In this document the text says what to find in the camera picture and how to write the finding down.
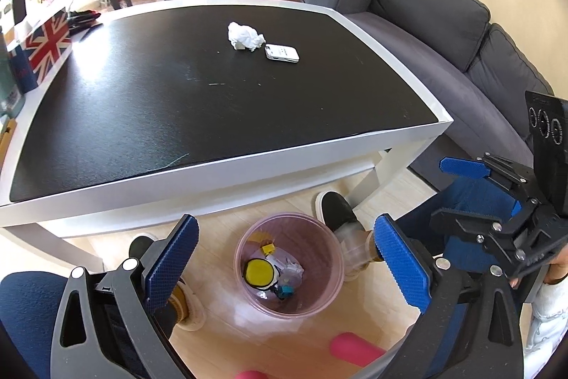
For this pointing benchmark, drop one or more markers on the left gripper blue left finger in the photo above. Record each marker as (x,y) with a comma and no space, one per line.
(165,260)

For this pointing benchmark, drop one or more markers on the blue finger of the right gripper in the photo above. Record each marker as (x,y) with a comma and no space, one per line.
(464,168)
(461,224)

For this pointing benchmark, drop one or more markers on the yellow toy brick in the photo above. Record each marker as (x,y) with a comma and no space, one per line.
(268,249)

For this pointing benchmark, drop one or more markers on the grey fabric sofa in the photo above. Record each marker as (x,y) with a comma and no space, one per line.
(469,63)

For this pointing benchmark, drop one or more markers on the person right hand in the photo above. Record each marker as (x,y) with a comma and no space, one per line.
(558,268)

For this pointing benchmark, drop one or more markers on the black red gloves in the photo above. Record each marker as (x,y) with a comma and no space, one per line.
(80,21)

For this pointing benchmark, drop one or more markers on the white card box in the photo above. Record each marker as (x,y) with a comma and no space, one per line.
(286,54)

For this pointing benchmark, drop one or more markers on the white coffee table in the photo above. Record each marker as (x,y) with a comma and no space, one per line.
(153,114)

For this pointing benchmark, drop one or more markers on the pink translucent trash bin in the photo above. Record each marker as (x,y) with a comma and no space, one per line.
(307,256)

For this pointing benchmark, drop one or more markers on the pink foam roller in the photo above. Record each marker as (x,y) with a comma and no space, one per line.
(350,348)

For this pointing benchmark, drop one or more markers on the right slipper foot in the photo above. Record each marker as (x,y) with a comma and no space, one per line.
(358,244)

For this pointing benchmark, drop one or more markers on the teal toy block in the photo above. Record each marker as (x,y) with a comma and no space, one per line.
(284,292)

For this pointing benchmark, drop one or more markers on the white tissue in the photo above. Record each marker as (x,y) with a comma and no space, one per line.
(243,37)

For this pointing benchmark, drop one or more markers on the teal thermos bottle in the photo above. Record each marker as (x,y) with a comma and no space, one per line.
(12,99)

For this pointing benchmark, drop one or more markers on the union jack tissue box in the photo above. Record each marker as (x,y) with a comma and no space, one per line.
(34,58)

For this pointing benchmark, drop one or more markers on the left slipper foot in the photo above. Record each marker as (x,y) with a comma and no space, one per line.
(183,309)

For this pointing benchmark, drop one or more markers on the slipper foot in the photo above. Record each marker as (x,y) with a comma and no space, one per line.
(358,244)
(183,309)

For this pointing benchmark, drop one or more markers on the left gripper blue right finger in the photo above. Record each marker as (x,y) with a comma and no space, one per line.
(410,274)

